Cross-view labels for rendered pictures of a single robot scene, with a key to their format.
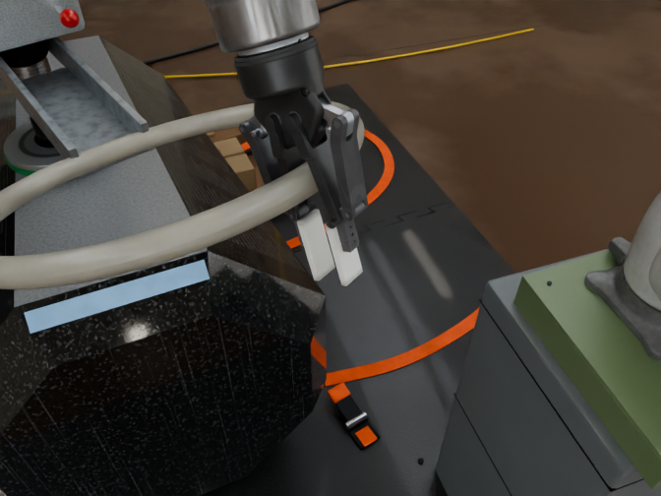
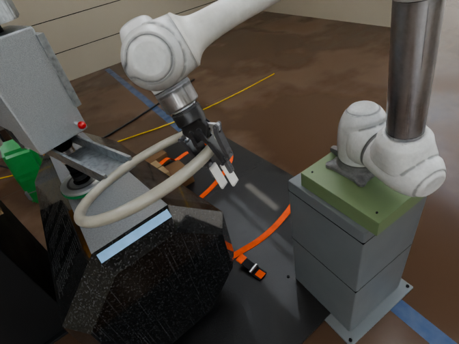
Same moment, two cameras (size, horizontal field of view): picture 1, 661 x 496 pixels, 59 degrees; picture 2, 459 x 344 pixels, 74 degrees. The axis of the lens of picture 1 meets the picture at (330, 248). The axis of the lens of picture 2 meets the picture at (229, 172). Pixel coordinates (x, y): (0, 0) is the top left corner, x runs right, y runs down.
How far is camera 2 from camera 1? 0.24 m
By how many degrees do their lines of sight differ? 7
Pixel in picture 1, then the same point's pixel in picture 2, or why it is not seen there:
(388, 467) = (274, 284)
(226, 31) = (168, 107)
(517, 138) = (283, 122)
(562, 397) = (332, 215)
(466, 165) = (264, 141)
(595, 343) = (337, 188)
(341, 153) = (218, 136)
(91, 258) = (143, 198)
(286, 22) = (188, 98)
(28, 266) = (119, 209)
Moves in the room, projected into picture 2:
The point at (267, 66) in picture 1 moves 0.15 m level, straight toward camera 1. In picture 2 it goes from (185, 115) to (204, 145)
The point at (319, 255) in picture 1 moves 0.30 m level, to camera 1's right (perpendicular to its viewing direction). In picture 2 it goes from (220, 179) to (323, 147)
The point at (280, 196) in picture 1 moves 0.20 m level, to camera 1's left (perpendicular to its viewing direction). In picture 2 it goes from (202, 158) to (121, 183)
